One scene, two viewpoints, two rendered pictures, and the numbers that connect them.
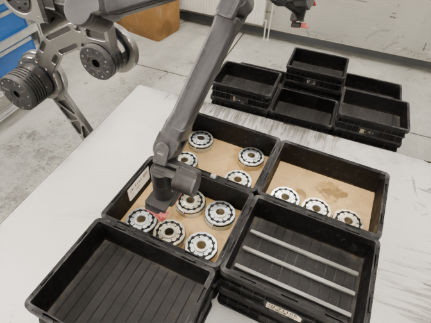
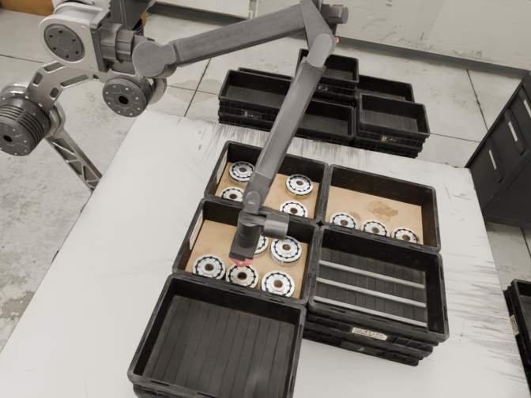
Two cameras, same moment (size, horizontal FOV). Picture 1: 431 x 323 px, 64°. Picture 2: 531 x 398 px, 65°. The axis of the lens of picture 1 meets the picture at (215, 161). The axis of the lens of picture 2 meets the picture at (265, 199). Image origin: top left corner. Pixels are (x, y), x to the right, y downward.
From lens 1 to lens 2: 0.35 m
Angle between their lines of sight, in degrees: 12
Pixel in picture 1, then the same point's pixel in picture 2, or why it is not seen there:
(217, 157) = not seen: hidden behind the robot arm
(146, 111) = (160, 141)
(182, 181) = (275, 227)
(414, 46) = (412, 35)
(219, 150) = not seen: hidden behind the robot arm
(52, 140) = (19, 182)
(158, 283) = (245, 329)
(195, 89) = (284, 136)
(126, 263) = (205, 316)
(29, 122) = not seen: outside the picture
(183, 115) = (273, 163)
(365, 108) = (382, 113)
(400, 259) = (449, 265)
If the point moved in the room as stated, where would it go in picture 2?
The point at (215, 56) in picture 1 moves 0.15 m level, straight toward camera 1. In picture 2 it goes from (303, 103) to (322, 147)
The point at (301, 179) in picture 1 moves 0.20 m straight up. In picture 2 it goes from (352, 201) to (367, 163)
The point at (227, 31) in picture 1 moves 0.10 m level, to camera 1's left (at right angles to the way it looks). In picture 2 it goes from (314, 79) to (271, 79)
